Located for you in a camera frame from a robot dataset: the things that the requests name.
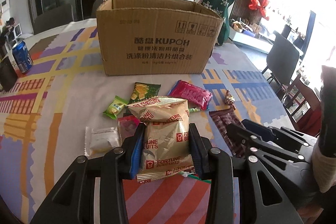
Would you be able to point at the dark green chips packet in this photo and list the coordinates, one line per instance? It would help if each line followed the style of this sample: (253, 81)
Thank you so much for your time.
(143, 91)

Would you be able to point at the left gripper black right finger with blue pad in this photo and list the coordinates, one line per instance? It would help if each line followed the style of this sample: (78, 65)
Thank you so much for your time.
(211, 163)

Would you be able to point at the black mug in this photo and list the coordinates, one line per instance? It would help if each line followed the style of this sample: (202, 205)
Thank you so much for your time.
(8, 76)

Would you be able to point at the brown cardboard box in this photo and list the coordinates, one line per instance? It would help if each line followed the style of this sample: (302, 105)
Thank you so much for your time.
(155, 37)

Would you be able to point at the colourful patterned tablecloth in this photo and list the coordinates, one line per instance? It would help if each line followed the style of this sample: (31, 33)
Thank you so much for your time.
(44, 115)

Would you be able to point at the gold Fortune Biscuits bag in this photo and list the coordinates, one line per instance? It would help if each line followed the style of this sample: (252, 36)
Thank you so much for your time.
(166, 138)

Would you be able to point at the dark maroon snack wrapper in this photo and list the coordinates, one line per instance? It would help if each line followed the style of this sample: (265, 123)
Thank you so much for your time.
(222, 118)

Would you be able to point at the blue Pepsi can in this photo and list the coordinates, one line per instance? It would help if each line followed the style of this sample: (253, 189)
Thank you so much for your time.
(22, 57)

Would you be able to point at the red ribbon bow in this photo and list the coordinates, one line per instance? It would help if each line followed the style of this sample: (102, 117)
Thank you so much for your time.
(260, 6)

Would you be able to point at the red transparent candy packet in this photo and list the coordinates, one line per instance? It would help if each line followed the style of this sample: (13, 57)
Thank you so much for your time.
(127, 126)

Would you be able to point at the light green small snack packet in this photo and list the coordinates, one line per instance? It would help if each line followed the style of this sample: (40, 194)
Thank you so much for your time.
(115, 107)

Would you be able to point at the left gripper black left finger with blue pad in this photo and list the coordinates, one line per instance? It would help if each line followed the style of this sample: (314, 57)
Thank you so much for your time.
(121, 163)

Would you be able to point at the green Christmas stocking bag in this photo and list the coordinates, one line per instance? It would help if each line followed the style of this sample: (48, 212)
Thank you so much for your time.
(221, 8)

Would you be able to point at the white snack packet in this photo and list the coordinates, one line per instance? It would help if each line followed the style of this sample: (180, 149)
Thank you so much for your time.
(100, 140)

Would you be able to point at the chocolate candy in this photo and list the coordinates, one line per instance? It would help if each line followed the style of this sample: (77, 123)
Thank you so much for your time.
(229, 98)

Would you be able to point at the pink snack packet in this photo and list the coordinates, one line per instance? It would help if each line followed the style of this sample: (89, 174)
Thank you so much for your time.
(194, 94)

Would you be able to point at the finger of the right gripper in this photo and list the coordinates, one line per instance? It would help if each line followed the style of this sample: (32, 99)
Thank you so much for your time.
(274, 134)
(248, 139)

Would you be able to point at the grey chair behind table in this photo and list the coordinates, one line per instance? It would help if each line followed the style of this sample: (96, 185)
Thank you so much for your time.
(53, 18)

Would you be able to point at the red wooden chair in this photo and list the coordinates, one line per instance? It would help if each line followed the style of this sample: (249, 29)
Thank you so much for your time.
(303, 107)

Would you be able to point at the dark grey dining chair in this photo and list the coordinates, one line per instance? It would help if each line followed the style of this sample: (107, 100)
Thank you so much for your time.
(281, 61)

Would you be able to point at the person's right sleeve and hand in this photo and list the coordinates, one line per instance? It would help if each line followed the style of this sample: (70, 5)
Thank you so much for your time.
(323, 157)

